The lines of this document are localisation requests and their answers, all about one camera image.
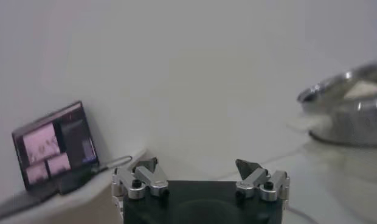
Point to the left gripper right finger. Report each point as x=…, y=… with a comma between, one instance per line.
x=252, y=176

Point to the perforated steel steamer basket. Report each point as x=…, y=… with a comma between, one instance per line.
x=352, y=124

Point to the black laptop with dark screen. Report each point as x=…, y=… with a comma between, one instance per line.
x=54, y=143

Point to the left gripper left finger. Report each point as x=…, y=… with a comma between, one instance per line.
x=152, y=178

